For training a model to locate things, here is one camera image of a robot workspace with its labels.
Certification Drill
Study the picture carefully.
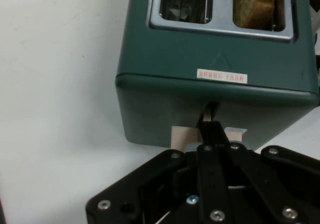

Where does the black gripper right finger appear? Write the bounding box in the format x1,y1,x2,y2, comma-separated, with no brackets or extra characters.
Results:
226,141,320,224

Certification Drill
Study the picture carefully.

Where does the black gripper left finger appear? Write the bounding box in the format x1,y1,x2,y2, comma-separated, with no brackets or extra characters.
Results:
85,120,235,224

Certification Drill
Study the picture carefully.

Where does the dark green toaster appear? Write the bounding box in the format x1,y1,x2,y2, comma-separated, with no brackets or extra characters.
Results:
114,0,320,151

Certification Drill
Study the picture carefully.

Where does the toasted bread slice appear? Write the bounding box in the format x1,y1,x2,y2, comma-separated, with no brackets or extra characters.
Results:
233,0,288,30

